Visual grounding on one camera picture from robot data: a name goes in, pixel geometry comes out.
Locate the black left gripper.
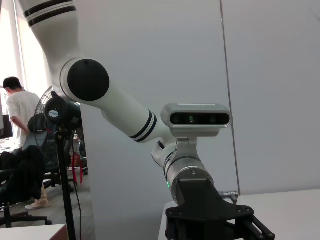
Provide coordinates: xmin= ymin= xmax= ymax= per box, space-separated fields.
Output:
xmin=164 ymin=173 xmax=276 ymax=240

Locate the red hanging decoration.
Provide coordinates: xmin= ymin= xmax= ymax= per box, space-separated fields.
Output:
xmin=71 ymin=152 xmax=85 ymax=187

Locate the black standing fan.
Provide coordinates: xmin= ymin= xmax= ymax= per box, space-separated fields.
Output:
xmin=34 ymin=85 xmax=85 ymax=240

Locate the black jacket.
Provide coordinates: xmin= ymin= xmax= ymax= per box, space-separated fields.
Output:
xmin=0 ymin=144 xmax=46 ymax=201

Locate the black office chair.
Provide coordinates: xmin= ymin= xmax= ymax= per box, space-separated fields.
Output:
xmin=0 ymin=149 xmax=53 ymax=229

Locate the mesh back office chair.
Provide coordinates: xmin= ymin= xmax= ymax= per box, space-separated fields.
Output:
xmin=23 ymin=113 xmax=90 ymax=194

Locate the person in white shirt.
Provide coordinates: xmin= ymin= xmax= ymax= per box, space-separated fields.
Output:
xmin=2 ymin=76 xmax=51 ymax=211

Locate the dark computer monitor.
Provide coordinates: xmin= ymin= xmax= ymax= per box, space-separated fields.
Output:
xmin=0 ymin=114 xmax=14 ymax=140

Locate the left gripper cable with connector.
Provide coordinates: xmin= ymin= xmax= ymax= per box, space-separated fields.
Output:
xmin=218 ymin=190 xmax=240 ymax=205

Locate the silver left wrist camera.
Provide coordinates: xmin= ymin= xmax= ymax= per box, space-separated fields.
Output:
xmin=159 ymin=102 xmax=234 ymax=138

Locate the thin black power cable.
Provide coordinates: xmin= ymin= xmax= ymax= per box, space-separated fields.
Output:
xmin=72 ymin=174 xmax=84 ymax=240

